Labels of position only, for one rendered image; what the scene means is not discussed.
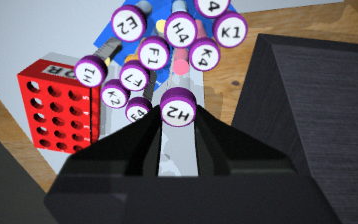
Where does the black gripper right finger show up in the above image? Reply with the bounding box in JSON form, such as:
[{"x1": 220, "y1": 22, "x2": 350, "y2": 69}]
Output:
[{"x1": 194, "y1": 104, "x2": 299, "y2": 176}]

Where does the light grey bench mat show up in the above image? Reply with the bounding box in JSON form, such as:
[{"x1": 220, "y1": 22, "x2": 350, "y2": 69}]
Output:
[{"x1": 0, "y1": 0, "x2": 344, "y2": 176}]

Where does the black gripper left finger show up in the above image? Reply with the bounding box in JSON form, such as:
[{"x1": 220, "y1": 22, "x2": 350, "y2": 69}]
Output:
[{"x1": 57, "y1": 105, "x2": 162, "y2": 176}]

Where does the red tube rack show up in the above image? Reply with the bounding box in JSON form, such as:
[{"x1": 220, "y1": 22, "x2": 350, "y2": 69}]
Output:
[{"x1": 17, "y1": 59, "x2": 101, "y2": 154}]

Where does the pink tube with white and purple cap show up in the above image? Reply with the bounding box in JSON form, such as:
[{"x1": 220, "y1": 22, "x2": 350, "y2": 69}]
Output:
[{"x1": 188, "y1": 19, "x2": 221, "y2": 72}]

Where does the blue tube rack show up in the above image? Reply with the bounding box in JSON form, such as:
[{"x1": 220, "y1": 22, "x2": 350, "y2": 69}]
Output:
[{"x1": 94, "y1": 0, "x2": 213, "y2": 91}]

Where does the purple-capped tube with pink liquid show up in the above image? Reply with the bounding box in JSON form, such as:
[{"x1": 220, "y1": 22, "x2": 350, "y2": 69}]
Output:
[{"x1": 159, "y1": 48, "x2": 197, "y2": 127}]

